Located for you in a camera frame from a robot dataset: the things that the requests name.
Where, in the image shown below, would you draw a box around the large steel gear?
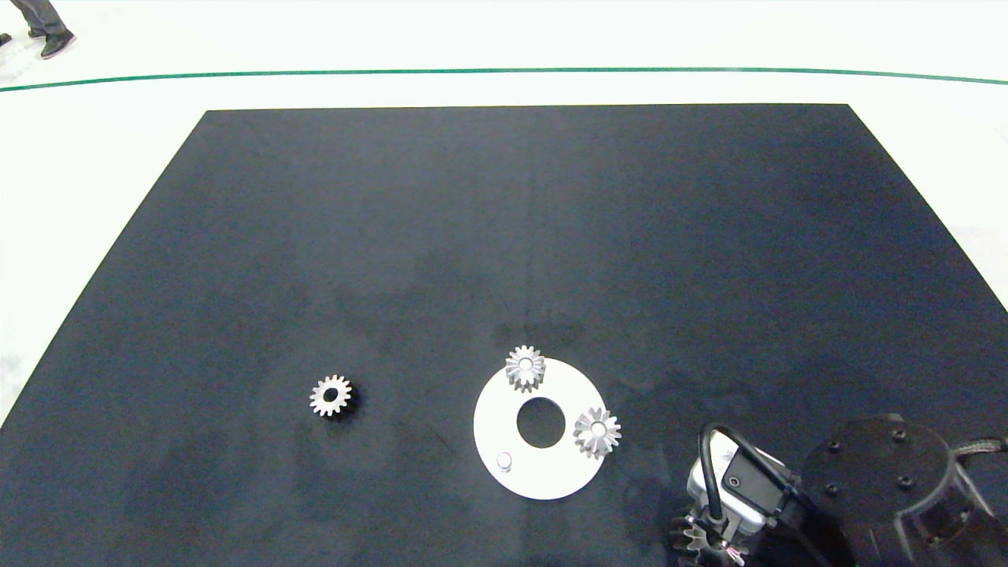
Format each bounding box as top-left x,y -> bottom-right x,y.
505,345 -> 547,393
573,407 -> 622,459

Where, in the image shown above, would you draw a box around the small steel gear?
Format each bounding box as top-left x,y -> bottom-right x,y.
309,375 -> 353,418

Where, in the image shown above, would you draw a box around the round white plate with pins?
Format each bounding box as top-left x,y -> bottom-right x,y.
473,357 -> 609,501

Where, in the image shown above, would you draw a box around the dark rectangular mat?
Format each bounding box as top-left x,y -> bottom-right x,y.
0,103 -> 1008,567

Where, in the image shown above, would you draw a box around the person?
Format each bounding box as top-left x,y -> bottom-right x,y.
0,0 -> 77,60

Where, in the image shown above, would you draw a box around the boxy wrist camera shiny side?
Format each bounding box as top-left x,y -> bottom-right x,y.
687,435 -> 798,536

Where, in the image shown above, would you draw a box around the black cable loop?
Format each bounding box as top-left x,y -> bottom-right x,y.
699,423 -> 800,524

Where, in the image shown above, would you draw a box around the braided grey cable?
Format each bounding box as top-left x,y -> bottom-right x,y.
949,435 -> 1008,459

